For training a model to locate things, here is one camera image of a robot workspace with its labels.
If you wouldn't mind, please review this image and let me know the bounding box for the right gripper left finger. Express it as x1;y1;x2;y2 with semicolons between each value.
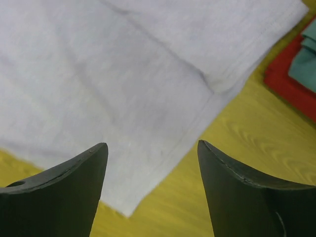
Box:
0;143;108;237

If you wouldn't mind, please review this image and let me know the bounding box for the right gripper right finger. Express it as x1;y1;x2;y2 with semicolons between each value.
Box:
197;140;316;237

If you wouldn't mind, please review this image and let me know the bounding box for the purple t shirt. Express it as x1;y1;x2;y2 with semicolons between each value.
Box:
0;0;308;217

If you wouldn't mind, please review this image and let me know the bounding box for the folded red t shirt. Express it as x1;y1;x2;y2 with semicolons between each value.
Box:
264;18;316;121

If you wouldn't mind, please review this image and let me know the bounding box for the folded teal t shirt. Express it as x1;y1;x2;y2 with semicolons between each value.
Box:
288;19;316;93

